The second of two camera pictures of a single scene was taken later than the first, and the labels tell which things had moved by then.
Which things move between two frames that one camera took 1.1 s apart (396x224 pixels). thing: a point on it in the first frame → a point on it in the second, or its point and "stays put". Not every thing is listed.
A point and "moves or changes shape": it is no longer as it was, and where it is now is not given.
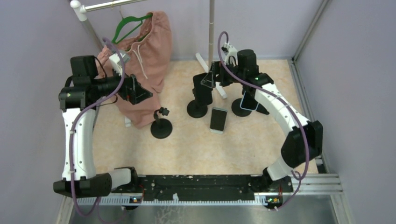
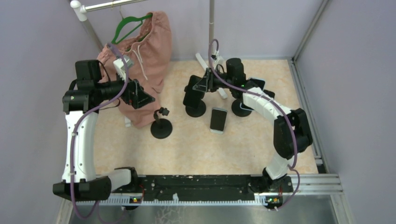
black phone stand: x=238 y=111 stays put
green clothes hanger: x=122 y=22 stays put
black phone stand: x=195 y=109 moves or changes shape
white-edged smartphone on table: x=218 y=117 stays put
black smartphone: x=203 y=94 moves or changes shape
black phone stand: x=161 y=128 stays put
